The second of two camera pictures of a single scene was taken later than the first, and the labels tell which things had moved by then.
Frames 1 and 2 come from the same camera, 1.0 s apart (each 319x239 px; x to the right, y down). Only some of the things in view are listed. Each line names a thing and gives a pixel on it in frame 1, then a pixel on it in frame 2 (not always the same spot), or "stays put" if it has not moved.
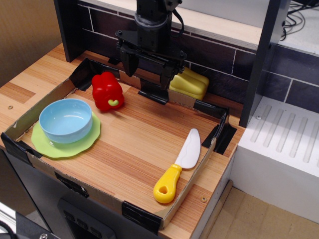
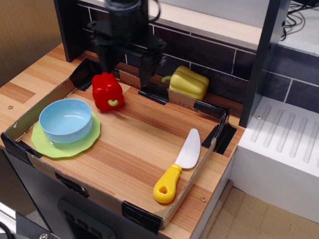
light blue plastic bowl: (66, 120) stays put
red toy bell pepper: (107, 93) stays put
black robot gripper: (154, 44) to (129, 30)
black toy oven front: (70, 213) stays put
